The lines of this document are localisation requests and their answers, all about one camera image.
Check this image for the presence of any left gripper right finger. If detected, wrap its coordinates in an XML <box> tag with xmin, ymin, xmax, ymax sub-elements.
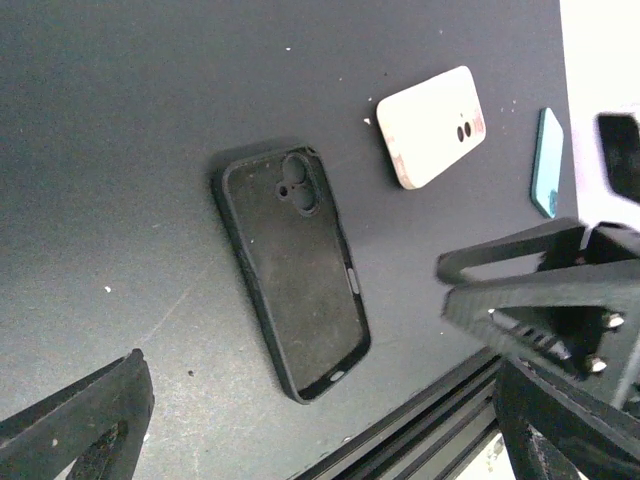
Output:
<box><xmin>436</xmin><ymin>218</ymin><xmax>639</xmax><ymax>479</ymax></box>

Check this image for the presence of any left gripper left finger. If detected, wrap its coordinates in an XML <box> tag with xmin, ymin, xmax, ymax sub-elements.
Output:
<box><xmin>1</xmin><ymin>349</ymin><xmax>155</xmax><ymax>479</ymax></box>

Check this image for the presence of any beige phone case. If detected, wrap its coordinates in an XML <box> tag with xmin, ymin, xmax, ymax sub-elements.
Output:
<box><xmin>376</xmin><ymin>66</ymin><xmax>487</xmax><ymax>190</ymax></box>

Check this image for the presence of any black phone case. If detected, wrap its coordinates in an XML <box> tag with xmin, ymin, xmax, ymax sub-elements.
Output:
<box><xmin>210</xmin><ymin>139</ymin><xmax>371</xmax><ymax>404</ymax></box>

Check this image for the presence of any teal phone case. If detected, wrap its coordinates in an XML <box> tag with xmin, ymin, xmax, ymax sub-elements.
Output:
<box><xmin>530</xmin><ymin>107</ymin><xmax>564</xmax><ymax>219</ymax></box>

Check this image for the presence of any black front aluminium rail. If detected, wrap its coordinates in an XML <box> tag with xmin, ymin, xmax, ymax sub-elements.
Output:
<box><xmin>295</xmin><ymin>349</ymin><xmax>501</xmax><ymax>479</ymax></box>

